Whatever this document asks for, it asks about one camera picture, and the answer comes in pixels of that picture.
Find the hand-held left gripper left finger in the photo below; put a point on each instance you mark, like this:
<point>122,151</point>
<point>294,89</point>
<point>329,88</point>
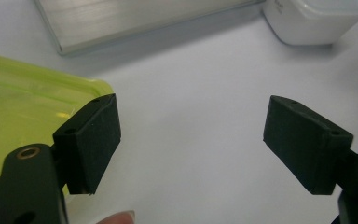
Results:
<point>88,146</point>

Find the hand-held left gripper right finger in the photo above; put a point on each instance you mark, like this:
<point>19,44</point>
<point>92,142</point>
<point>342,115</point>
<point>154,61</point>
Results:
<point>304,146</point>

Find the green transparent plastic container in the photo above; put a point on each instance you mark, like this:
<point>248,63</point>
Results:
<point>21,105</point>

